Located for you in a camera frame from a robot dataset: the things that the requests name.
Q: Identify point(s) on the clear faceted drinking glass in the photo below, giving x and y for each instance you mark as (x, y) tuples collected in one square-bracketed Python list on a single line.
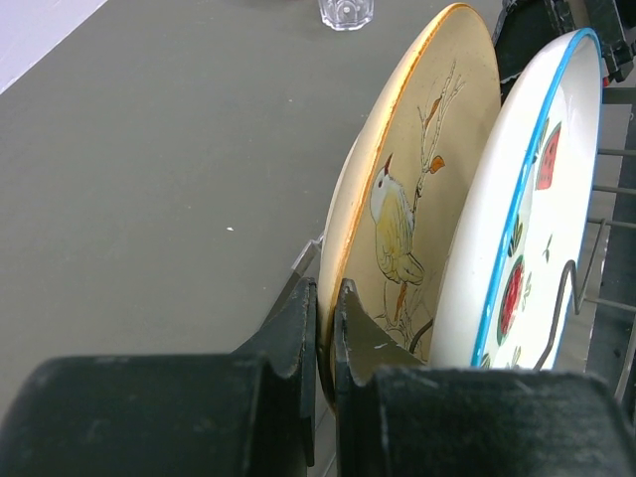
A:
[(346, 15)]

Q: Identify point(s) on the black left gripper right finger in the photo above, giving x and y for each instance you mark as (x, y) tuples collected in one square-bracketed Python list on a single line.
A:
[(360, 348)]

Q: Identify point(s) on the white plate with red pattern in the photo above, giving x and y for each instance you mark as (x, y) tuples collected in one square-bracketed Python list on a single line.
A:
[(506, 285)]

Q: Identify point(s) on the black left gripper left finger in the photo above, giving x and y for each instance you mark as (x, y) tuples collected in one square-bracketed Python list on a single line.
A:
[(276, 400)]

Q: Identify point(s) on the beige wooden plate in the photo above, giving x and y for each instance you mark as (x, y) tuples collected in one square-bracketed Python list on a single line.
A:
[(404, 183)]

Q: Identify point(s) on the black wire dish rack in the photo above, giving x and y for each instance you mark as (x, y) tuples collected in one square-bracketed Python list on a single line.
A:
[(610, 350)]

